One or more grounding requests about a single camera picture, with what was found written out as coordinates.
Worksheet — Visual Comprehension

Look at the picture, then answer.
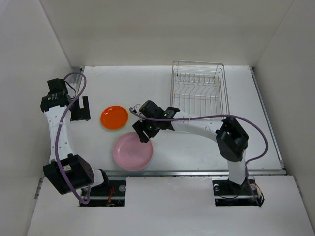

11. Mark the pink plate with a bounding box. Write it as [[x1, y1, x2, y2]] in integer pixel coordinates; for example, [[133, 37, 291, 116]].
[[113, 132, 154, 172]]

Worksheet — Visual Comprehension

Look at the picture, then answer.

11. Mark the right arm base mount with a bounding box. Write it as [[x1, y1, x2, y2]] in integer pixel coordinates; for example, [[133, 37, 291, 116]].
[[212, 179, 265, 207]]

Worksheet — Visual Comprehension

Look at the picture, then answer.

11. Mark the metal wire dish rack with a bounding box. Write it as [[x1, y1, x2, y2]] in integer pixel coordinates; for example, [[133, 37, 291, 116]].
[[170, 60, 230, 117]]

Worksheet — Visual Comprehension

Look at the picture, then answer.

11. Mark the tan beige plate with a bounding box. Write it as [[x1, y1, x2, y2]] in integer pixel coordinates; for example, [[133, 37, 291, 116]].
[[145, 148, 155, 168]]

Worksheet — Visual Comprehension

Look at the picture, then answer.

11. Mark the orange plate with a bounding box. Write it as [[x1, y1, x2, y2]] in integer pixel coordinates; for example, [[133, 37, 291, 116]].
[[100, 106, 128, 130]]

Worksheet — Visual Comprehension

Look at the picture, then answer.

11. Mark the aluminium table rail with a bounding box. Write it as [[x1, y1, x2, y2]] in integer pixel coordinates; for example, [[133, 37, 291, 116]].
[[70, 65, 285, 176]]

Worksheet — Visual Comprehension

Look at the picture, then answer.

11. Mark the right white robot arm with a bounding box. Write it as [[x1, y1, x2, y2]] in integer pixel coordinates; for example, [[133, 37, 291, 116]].
[[129, 100, 249, 194]]

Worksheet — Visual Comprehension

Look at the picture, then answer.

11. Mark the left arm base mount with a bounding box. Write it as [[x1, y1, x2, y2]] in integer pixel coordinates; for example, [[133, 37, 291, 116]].
[[79, 179, 126, 207]]

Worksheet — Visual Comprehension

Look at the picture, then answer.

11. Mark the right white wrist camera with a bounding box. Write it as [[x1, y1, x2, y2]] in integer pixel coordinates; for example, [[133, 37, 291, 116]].
[[129, 104, 141, 114]]

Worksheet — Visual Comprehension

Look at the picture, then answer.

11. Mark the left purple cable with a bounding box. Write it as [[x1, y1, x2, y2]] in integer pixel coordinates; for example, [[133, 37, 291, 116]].
[[55, 72, 91, 205]]

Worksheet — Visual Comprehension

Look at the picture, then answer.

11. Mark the green plate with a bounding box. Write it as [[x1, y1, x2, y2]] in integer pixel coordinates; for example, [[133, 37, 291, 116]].
[[102, 120, 127, 131]]

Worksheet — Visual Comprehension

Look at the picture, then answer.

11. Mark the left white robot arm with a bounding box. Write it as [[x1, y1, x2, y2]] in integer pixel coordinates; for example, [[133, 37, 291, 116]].
[[40, 78, 110, 195]]

